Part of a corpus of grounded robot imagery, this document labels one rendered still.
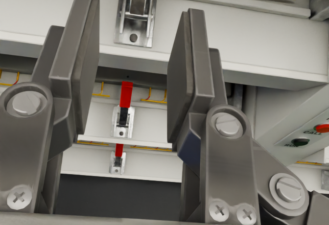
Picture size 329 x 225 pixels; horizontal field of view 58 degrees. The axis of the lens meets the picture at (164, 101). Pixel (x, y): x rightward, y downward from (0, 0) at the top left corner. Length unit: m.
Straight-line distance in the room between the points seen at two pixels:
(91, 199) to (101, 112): 0.31
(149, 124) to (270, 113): 0.15
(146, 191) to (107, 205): 0.09
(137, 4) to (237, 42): 0.08
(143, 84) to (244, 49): 0.17
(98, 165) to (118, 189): 0.11
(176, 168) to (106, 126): 0.23
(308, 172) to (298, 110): 0.39
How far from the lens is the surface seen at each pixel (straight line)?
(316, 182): 0.71
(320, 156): 0.43
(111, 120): 0.39
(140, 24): 0.23
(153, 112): 0.40
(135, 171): 0.58
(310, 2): 0.28
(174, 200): 0.68
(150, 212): 0.67
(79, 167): 0.58
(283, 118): 0.32
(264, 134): 0.36
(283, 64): 0.25
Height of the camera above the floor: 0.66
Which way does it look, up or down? 61 degrees down
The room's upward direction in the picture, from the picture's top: 21 degrees clockwise
